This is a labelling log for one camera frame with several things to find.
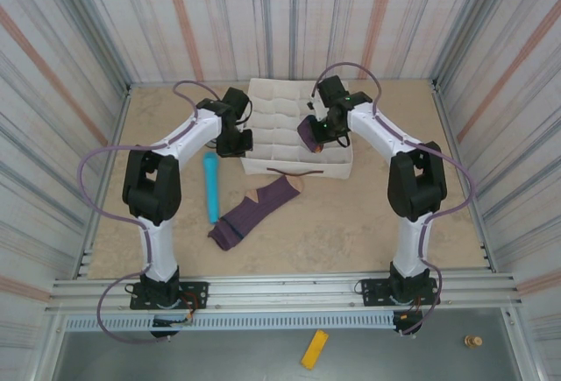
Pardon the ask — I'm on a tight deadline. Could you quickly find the purple sock beige toe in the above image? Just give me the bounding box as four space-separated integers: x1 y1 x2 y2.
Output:
207 175 305 251
297 117 328 154

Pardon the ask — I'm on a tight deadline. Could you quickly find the white fabric compartment organizer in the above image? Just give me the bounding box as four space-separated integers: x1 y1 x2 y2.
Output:
239 76 355 180

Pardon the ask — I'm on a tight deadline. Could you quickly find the teal plastic cylinder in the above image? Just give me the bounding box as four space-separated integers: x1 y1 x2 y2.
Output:
202 152 221 224

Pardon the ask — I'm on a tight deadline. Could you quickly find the yellow flat plastic piece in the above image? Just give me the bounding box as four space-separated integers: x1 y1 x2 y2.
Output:
301 329 330 370

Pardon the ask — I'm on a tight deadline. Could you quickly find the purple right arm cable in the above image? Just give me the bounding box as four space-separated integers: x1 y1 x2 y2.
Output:
311 61 477 337

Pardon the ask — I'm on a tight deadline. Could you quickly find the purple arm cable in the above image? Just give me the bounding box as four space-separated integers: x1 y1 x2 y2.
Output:
77 81 220 343
311 61 477 337

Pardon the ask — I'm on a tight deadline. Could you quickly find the aluminium side rail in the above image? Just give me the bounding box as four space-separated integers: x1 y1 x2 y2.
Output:
430 78 497 273
72 84 132 279

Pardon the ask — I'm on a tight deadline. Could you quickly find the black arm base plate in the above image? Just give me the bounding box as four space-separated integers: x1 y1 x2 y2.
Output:
129 281 209 311
359 279 441 308

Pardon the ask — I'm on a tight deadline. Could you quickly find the aluminium mounting rail frame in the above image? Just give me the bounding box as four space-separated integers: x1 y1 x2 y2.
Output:
46 270 525 317

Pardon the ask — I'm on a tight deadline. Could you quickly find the white slotted cable duct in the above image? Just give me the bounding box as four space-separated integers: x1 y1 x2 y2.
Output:
64 314 395 333

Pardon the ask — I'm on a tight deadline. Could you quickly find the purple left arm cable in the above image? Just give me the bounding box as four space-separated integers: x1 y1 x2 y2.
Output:
77 81 220 343

